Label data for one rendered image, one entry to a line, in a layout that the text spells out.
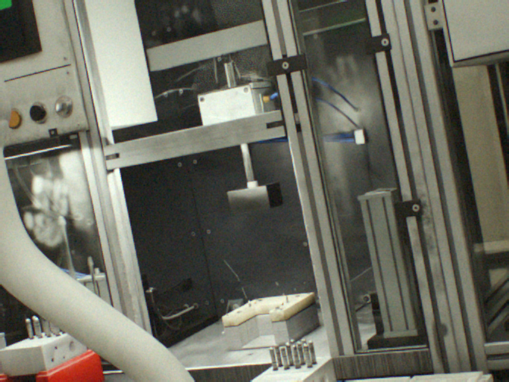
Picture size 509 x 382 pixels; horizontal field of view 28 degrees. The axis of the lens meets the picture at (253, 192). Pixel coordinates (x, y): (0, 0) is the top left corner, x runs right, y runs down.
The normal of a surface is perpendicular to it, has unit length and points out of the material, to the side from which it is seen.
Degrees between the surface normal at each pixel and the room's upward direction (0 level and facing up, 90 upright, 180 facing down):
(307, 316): 90
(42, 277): 60
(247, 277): 90
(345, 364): 90
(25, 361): 90
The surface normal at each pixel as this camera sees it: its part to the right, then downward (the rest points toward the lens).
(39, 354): -0.42, 0.12
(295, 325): 0.88, -0.15
